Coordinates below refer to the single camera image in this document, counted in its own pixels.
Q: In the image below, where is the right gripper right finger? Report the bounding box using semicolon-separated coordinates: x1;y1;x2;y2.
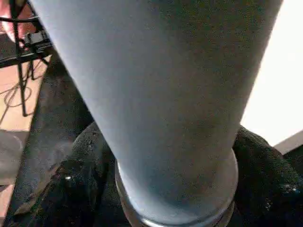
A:
232;125;303;227

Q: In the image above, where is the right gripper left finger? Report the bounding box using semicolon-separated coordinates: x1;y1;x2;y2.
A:
4;122;119;227

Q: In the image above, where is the white plastic table top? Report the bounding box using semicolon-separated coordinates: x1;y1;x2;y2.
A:
239;0;303;154

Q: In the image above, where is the white plastic table leg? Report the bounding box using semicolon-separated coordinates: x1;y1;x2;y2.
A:
29;0;285;227

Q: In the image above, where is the thin black floor cable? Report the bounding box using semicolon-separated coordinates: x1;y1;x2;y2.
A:
0;85;32;115

